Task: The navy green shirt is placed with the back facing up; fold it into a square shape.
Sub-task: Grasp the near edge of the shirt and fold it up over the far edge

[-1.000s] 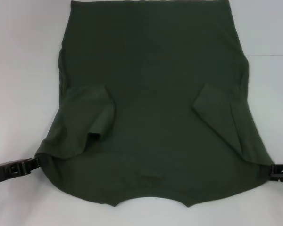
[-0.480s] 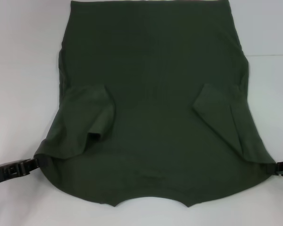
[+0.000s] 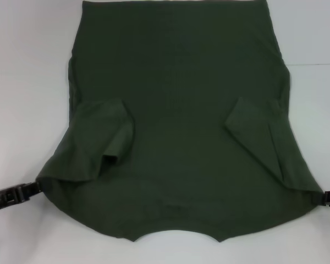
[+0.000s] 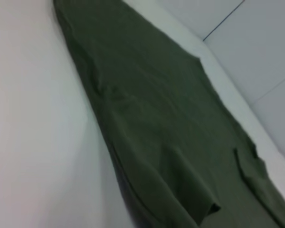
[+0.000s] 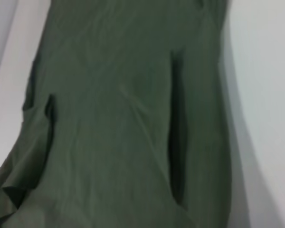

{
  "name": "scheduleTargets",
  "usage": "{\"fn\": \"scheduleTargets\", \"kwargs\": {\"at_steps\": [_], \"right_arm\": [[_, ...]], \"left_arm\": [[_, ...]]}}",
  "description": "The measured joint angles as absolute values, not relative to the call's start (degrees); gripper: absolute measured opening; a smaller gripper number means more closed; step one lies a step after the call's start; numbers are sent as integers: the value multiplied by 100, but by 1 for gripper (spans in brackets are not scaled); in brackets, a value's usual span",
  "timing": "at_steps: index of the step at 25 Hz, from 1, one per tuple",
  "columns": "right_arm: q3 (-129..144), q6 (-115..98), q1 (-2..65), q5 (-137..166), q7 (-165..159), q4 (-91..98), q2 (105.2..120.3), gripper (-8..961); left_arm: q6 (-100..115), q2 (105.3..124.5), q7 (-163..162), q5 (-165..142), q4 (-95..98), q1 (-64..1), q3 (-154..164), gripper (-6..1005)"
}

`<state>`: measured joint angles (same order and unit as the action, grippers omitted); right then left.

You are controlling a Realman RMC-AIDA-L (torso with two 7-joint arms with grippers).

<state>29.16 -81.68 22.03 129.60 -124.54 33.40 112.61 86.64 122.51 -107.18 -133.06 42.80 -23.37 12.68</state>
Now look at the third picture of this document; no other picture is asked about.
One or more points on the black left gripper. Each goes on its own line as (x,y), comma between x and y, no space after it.
(5,199)

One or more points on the dark green shirt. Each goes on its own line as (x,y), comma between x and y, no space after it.
(167,82)

